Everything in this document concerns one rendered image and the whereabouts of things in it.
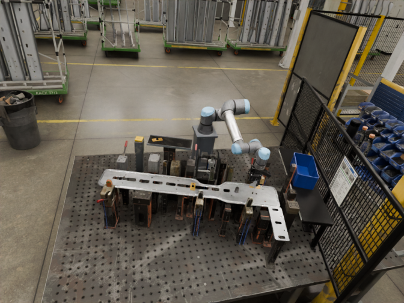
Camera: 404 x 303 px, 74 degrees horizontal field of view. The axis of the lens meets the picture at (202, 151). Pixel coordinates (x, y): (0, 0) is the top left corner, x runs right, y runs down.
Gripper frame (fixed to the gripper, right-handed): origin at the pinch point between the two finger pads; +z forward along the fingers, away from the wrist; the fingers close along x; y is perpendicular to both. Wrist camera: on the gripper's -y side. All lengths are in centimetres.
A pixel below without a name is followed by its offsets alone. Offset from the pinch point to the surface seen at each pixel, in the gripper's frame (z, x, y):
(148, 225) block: 34, 16, 78
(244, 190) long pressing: 9.0, -2.1, 5.1
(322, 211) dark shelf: 3, 19, -48
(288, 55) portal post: 137, -646, -267
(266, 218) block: 8.3, 23.2, -6.0
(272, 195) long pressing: 8.5, 1.3, -15.9
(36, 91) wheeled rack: 115, -291, 300
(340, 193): -17, 18, -53
